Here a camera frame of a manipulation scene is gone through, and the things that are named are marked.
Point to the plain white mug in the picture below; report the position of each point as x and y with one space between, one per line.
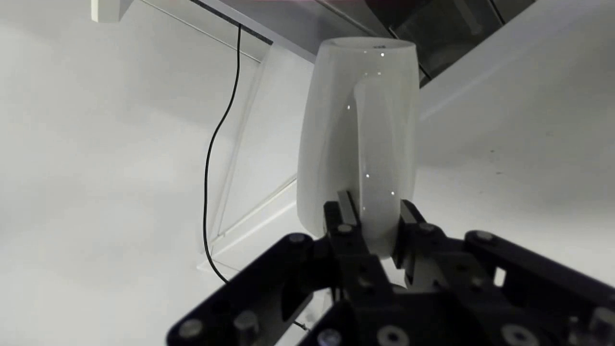
339 126

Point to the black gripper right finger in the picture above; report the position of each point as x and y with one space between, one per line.
500 288

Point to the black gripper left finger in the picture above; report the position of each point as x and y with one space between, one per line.
308 288

